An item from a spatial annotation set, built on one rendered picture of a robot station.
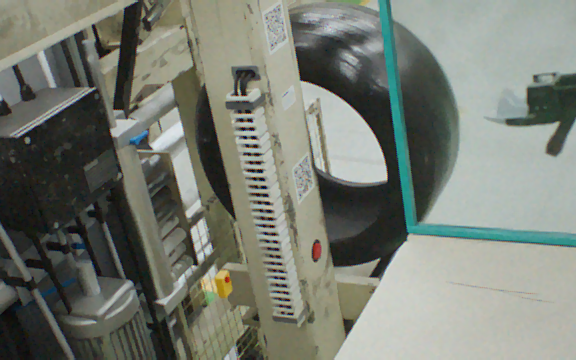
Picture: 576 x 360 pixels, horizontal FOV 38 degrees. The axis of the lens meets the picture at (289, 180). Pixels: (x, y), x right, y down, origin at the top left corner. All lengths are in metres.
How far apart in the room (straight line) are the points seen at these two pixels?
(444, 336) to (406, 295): 0.10
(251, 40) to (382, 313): 0.55
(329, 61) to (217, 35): 0.27
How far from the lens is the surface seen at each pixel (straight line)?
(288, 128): 1.49
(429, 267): 1.15
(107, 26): 1.82
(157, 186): 1.84
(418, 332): 1.03
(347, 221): 2.03
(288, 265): 1.55
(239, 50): 1.42
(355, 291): 1.73
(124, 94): 1.82
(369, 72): 1.61
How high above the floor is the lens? 1.89
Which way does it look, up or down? 25 degrees down
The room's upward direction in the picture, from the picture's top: 11 degrees counter-clockwise
